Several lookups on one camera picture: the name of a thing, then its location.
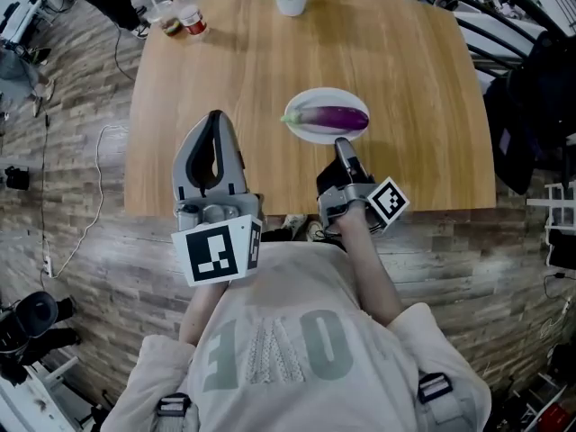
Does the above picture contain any black chair with dark jacket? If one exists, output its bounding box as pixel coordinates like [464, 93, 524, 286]
[483, 29, 576, 196]

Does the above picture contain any black round device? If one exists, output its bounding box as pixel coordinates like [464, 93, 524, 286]
[0, 290, 82, 386]

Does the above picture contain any white floor cable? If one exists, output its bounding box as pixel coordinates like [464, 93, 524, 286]
[49, 123, 130, 278]

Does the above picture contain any black floor cable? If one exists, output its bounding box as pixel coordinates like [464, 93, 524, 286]
[112, 22, 136, 83]

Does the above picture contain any black harness buckle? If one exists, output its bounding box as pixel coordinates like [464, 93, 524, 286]
[156, 392, 193, 418]
[417, 373, 455, 406]

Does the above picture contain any white oval plate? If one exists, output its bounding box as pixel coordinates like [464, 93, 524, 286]
[284, 87, 370, 146]

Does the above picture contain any clear plastic cup with straw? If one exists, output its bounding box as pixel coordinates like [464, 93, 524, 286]
[148, 0, 184, 38]

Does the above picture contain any person's left forearm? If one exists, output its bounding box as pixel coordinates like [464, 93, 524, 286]
[178, 281, 229, 346]

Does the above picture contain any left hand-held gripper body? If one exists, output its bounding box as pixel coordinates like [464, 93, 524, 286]
[170, 191, 265, 287]

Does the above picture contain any person's right forearm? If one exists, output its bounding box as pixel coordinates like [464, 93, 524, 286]
[323, 204, 404, 328]

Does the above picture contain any person's left shoe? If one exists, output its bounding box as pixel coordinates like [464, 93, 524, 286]
[282, 213, 308, 241]

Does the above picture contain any purple eggplant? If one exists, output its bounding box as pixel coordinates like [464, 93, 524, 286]
[280, 105, 371, 133]

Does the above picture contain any clear bottle with red label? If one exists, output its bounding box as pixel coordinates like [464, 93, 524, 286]
[170, 0, 209, 37]

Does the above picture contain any wooden table top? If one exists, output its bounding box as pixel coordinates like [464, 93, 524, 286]
[123, 0, 498, 219]

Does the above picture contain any black bag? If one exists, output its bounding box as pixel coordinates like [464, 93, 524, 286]
[4, 165, 32, 192]

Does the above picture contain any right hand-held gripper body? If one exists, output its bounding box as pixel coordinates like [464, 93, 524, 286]
[317, 176, 410, 236]

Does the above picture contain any white slatted rack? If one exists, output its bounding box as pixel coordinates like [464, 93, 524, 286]
[526, 181, 576, 233]

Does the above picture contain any person's light printed shirt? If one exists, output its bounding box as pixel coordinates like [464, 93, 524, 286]
[101, 240, 492, 432]

